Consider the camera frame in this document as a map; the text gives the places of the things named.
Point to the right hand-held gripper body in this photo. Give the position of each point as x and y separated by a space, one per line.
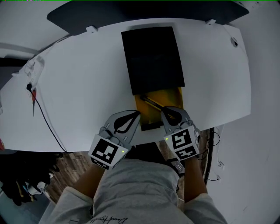
182 142

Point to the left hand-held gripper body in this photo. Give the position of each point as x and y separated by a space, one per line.
106 151

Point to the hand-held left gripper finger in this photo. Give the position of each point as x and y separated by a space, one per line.
133 131
110 122

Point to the white wall outlet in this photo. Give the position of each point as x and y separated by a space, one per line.
221 165
218 178

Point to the white item in bag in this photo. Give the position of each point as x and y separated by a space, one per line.
36 188

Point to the person's right forearm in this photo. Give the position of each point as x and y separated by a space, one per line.
194 179

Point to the long dark desk divider panel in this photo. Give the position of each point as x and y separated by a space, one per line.
131 11

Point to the red object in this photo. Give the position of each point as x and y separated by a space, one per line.
1 144

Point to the black waist device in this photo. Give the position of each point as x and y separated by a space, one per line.
177 167

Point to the black bag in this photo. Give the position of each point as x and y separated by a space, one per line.
22 168

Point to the black baseboard strip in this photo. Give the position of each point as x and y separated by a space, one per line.
208 157

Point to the person's left forearm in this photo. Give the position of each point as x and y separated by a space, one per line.
89 181

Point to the black and gold pen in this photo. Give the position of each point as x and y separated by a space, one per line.
151 101

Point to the short dark desk divider panel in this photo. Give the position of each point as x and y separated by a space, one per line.
13 61

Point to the white power strip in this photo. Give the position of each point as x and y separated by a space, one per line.
35 70

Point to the person's grey shirt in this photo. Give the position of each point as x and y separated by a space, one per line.
137 192

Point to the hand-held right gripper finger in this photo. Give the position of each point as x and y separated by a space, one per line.
183 114
165 124

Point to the white divider clip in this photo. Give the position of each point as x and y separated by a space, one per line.
92 29
210 22

